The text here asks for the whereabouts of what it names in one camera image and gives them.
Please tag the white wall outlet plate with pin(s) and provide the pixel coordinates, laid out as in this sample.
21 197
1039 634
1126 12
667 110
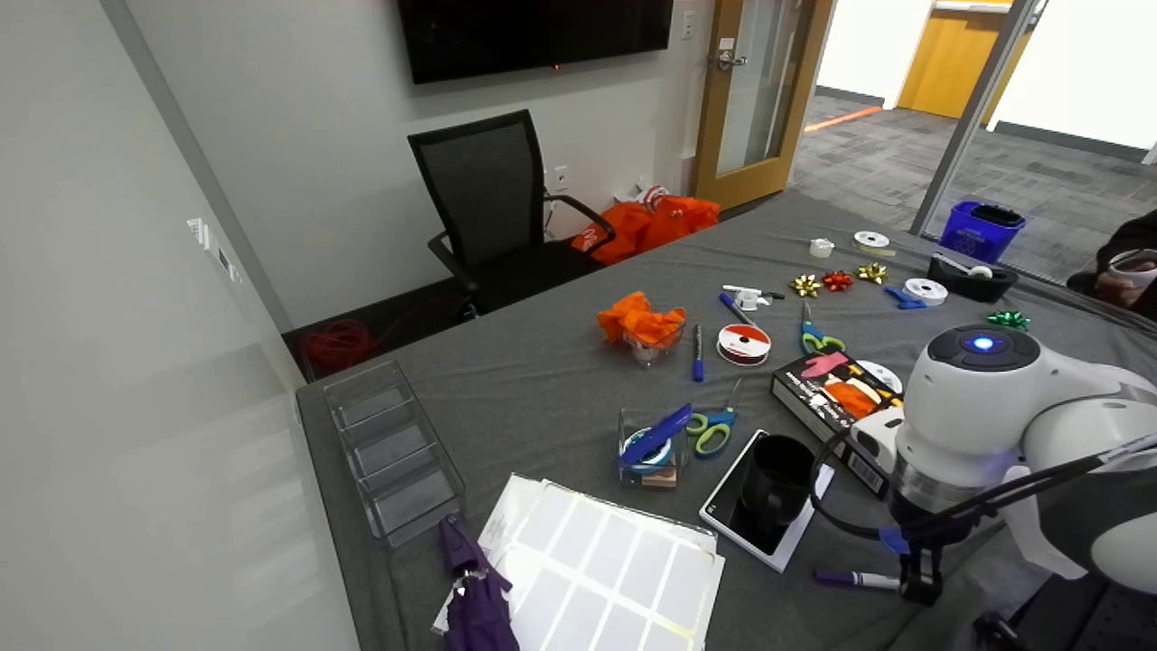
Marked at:
557 179

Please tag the black box of orange gloves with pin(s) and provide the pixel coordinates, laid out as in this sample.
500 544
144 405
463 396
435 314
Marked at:
843 402

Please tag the black tape dispenser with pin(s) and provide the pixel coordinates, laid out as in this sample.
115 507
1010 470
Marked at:
975 278

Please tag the white wall thermostat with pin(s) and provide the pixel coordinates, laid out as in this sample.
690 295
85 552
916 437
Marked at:
209 238

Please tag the gold gift bow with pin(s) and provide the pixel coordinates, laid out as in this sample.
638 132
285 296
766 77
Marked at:
872 271
806 285

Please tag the purple cloth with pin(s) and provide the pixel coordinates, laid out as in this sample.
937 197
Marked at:
480 601

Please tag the blue plastic clip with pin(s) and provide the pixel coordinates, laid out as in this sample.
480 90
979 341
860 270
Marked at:
903 296

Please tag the black mesh office chair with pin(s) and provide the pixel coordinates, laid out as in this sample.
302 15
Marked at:
483 191

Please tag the red ribbon spool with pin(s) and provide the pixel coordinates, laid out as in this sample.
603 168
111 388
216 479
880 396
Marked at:
743 341

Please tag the purple marker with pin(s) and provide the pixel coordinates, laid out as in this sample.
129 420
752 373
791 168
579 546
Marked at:
853 581

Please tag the red gift bow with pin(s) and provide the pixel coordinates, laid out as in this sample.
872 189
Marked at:
835 278

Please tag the orange plastic bag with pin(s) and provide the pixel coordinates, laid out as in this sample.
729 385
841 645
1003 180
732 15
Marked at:
652 223

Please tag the small white plastic item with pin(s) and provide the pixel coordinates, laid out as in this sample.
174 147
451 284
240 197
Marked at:
745 295

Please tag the white ribbon spool gold edge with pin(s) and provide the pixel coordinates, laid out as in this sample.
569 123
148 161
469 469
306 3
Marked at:
872 238

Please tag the black wall television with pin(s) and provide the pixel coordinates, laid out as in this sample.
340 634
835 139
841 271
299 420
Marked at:
529 31

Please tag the clear tape roll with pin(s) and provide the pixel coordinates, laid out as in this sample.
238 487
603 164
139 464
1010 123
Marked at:
821 245

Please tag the silver blue pen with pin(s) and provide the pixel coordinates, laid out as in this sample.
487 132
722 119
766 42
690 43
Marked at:
732 305

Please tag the clear plastic tray organizer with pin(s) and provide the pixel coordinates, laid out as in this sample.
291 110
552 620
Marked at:
391 455

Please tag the grey metal partition frame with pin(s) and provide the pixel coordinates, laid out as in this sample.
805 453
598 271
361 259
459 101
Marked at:
979 110

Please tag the blue recycling bin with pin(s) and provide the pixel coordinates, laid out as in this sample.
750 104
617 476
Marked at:
980 230

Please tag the wooden door with glass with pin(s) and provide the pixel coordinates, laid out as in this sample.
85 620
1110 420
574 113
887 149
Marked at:
762 94

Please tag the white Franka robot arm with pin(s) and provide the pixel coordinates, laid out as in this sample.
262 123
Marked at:
979 409

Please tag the blue marker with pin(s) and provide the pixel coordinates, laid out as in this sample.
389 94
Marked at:
700 356

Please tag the person in dark clothes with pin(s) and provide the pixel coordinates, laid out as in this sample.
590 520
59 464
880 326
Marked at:
1126 264

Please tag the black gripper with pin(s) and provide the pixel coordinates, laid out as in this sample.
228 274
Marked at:
926 519

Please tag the clear container with blue items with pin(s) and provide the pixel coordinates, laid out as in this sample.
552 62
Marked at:
652 450

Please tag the green gift bow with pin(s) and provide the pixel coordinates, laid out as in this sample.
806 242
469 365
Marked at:
1007 319

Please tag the black marker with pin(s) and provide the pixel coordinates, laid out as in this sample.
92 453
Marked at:
773 295

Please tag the blue green scissors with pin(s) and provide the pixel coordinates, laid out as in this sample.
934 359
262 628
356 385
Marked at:
820 335
712 432

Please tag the white label sheets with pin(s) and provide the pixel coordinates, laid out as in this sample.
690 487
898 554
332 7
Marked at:
590 581

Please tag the black mug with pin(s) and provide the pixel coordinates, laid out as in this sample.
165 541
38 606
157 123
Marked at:
782 476

